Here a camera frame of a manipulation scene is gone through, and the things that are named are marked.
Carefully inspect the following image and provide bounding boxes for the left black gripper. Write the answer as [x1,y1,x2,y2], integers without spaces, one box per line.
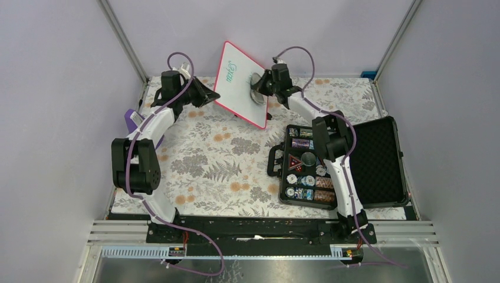
[177,75,221,108]

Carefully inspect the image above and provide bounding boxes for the translucent silicone sponge eraser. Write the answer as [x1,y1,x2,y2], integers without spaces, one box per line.
[250,73,267,106]

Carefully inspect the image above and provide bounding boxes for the red-framed whiteboard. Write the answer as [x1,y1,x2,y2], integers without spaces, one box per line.
[213,41,268,129]

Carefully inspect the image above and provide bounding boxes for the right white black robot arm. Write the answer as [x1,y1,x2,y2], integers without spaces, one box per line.
[251,63,369,243]

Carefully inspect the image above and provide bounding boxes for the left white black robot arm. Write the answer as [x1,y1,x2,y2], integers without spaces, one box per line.
[111,70,220,242]

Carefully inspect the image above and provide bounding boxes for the floral tablecloth mat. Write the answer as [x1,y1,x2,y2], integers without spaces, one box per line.
[111,75,407,221]

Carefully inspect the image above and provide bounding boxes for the purple plastic object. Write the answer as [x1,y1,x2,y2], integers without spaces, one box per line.
[124,109,173,150]

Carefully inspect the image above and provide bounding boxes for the black poker chip case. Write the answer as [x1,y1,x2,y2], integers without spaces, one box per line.
[267,116,410,210]

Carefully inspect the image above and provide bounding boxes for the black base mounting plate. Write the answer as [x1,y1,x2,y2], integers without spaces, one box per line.
[146,216,377,258]

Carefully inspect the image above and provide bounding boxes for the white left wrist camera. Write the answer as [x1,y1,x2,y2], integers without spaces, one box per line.
[172,62,193,80]

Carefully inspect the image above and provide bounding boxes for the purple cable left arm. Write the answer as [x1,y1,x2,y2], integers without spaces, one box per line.
[124,51,226,277]

